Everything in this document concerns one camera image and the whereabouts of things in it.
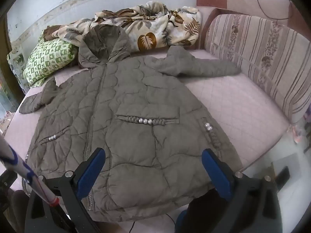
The blue object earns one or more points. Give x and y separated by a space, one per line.
182 222

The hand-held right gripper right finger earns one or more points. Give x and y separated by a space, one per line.
216 174

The leaf print pillow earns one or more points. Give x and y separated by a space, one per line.
15 60

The olive quilted hooded jacket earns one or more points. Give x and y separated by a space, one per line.
136 97

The striped sofa back cushion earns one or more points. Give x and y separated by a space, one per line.
262 60

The black phone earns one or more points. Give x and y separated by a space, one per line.
283 177

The white printed stick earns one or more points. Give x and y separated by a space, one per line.
24 168

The green patterned pillow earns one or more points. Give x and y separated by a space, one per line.
48 58

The leaf print blanket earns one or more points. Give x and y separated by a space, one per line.
155 29

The pink quilted sofa seat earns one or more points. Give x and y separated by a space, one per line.
243 106

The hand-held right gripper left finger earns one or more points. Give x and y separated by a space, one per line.
91 172

